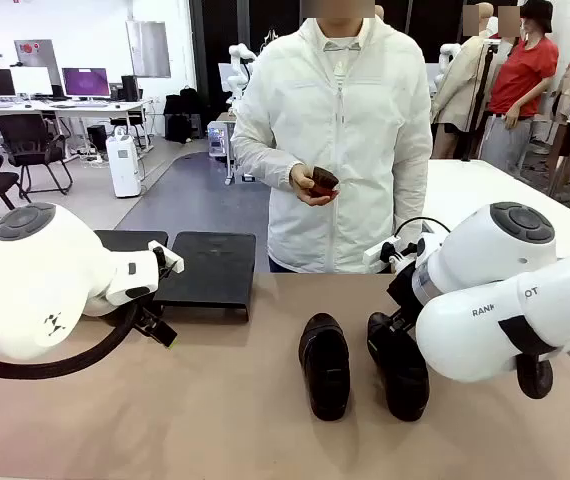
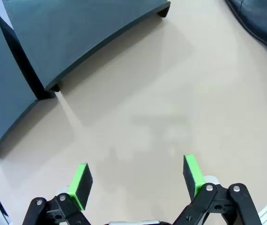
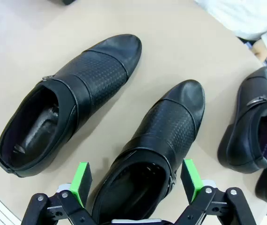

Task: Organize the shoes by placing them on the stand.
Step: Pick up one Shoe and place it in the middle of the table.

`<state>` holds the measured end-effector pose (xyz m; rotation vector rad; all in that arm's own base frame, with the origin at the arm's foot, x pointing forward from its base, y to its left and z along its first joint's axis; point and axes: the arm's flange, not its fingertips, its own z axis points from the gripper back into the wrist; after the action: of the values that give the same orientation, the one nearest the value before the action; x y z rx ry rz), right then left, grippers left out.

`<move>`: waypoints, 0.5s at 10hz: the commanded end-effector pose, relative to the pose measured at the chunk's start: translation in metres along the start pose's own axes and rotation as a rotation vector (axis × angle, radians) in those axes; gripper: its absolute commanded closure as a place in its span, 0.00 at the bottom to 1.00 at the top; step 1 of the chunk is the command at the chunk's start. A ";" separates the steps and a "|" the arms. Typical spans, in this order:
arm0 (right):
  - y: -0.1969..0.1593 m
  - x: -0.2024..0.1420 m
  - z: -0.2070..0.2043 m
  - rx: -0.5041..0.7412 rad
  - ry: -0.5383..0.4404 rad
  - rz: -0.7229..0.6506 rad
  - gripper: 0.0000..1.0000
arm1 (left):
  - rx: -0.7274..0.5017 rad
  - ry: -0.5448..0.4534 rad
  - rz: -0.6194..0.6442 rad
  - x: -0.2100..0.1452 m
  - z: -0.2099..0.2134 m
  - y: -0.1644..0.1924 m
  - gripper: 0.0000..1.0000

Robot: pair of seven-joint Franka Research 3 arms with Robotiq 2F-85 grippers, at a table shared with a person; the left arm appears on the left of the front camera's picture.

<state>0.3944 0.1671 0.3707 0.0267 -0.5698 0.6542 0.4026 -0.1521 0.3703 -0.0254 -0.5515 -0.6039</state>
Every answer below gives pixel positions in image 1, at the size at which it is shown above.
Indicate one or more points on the white air purifier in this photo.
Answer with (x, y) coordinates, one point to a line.
(124, 165)

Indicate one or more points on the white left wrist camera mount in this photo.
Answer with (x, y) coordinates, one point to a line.
(170, 260)

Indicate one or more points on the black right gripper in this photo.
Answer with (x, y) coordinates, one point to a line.
(407, 292)

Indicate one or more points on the grey board red sticker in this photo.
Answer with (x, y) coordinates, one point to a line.
(40, 52)

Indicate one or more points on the computer case with lights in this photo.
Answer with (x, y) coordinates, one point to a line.
(217, 140)

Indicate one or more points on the white side table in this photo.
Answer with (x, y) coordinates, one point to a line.
(470, 190)

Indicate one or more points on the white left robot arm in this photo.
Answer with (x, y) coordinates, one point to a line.
(40, 280)

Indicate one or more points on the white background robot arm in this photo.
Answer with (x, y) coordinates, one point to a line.
(447, 52)
(240, 55)

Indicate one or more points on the black shoe stand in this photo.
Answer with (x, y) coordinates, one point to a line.
(130, 239)
(210, 270)

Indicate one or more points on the long white office desk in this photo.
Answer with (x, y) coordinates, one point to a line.
(40, 106)

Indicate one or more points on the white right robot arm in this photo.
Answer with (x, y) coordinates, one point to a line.
(495, 320)

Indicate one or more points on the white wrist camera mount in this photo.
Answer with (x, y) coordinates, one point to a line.
(170, 260)
(380, 255)

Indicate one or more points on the person's right hand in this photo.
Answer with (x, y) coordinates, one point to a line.
(301, 182)

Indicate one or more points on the person's left forearm white sleeve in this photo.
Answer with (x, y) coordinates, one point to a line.
(412, 190)

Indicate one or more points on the black mesh office chair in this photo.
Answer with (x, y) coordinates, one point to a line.
(22, 132)

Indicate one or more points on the white monitor back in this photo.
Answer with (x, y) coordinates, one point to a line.
(32, 80)

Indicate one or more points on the black computer under desk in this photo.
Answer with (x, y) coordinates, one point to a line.
(97, 138)

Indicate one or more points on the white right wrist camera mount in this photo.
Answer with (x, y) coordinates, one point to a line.
(380, 255)

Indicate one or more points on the black desktop computer tower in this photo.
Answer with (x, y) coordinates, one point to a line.
(130, 87)

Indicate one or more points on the silver reflective panel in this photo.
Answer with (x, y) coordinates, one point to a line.
(149, 50)

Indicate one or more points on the black tripod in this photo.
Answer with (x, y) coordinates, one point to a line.
(480, 100)

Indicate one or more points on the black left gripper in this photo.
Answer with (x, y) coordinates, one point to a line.
(149, 309)

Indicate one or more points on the small wooden side table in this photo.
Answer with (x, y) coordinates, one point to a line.
(225, 117)

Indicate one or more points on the monitor with purple screen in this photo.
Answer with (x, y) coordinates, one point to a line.
(86, 82)

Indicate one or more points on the black leather shoe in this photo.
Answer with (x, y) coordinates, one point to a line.
(400, 380)
(325, 365)

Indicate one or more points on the person's right forearm white sleeve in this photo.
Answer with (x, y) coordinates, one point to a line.
(260, 160)

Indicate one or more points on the person in white jacket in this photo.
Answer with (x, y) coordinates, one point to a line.
(335, 125)

